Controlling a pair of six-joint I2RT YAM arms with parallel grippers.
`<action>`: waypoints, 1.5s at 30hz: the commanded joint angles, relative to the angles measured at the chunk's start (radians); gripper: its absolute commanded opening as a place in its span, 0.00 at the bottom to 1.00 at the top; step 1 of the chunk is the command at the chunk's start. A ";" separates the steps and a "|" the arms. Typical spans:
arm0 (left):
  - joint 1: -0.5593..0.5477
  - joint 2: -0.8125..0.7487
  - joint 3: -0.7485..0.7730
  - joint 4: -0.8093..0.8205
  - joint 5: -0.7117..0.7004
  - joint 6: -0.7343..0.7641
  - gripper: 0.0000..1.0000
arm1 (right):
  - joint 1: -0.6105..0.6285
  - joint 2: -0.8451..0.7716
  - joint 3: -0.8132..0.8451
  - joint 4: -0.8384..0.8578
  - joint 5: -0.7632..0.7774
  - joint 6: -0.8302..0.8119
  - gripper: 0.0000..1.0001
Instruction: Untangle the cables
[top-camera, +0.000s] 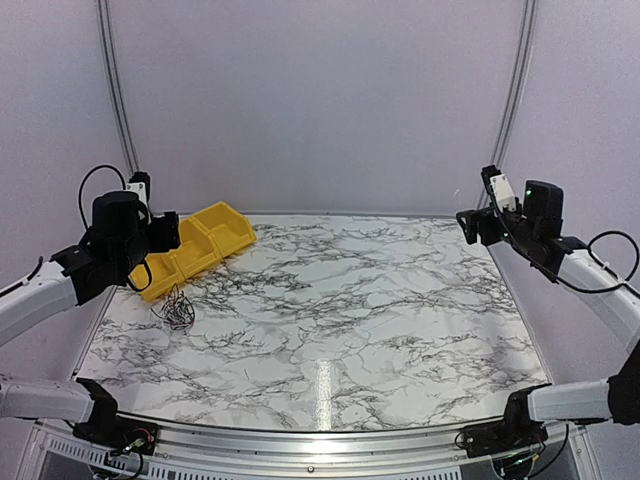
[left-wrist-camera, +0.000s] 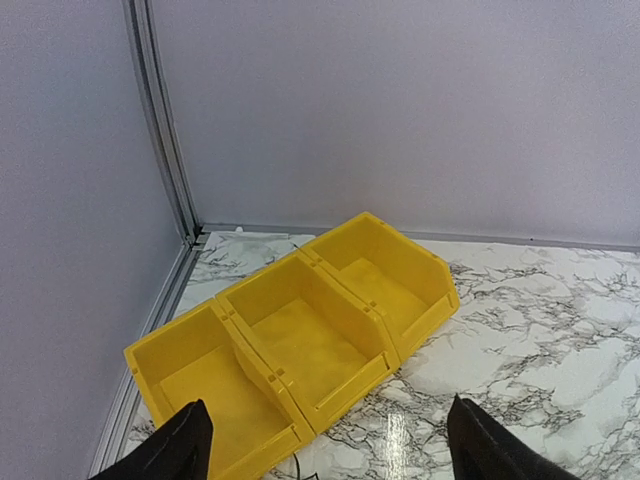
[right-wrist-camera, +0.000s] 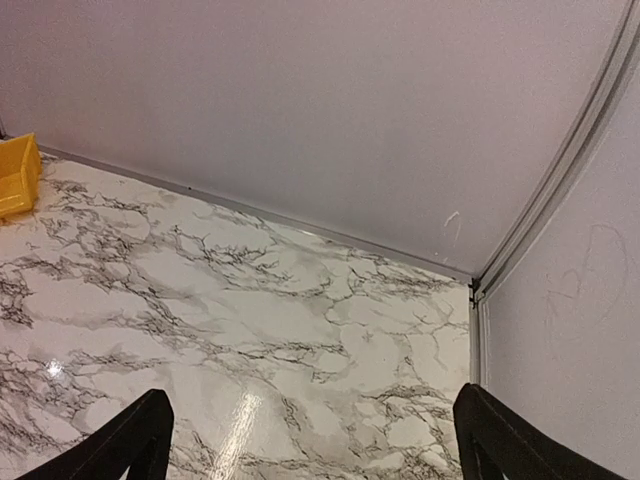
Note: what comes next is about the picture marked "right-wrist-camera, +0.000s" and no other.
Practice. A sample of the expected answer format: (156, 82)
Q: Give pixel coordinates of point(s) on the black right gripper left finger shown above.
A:
(135, 444)

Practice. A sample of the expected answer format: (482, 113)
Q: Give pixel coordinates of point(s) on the yellow plastic bin right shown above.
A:
(21, 167)

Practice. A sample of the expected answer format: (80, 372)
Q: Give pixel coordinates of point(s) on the aluminium corner post right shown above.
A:
(583, 136)

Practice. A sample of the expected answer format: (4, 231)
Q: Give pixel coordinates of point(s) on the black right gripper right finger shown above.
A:
(496, 443)

